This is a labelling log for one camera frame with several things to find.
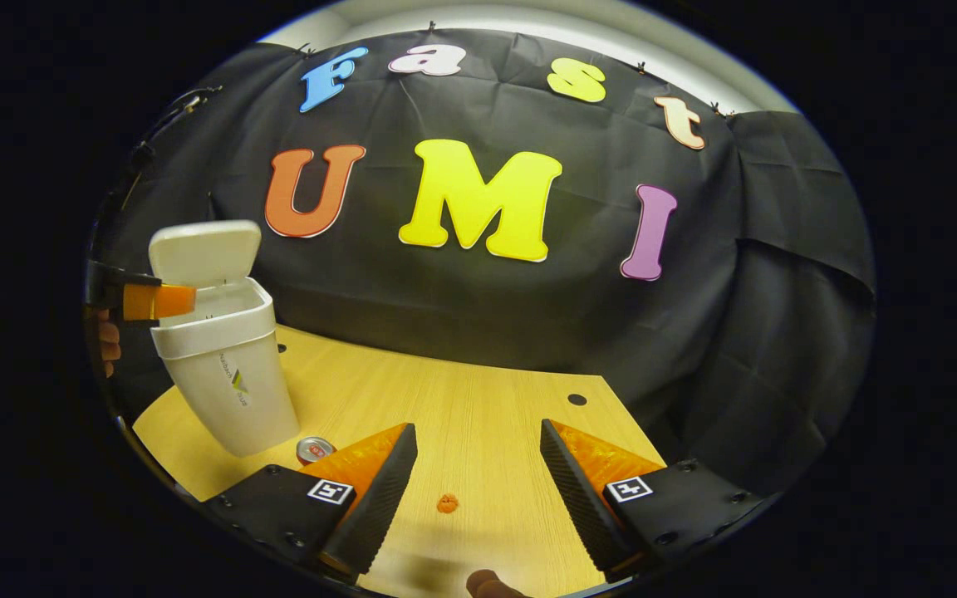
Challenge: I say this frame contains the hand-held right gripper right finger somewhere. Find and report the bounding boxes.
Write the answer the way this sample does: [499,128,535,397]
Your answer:
[540,418,778,582]

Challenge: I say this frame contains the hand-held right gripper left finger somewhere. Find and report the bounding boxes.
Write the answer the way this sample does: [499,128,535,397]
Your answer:
[199,422,420,582]

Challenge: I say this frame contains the red pop can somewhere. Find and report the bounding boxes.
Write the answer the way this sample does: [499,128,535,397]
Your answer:
[296,436,336,466]

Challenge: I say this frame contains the white desktop garbage bin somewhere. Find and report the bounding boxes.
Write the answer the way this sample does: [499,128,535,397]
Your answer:
[148,219,302,458]

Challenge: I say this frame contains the wooden desktop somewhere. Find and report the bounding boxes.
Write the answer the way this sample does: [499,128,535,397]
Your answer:
[131,324,669,598]

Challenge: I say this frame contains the black backdrop cloth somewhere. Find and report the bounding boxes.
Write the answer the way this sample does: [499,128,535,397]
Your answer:
[84,29,876,499]

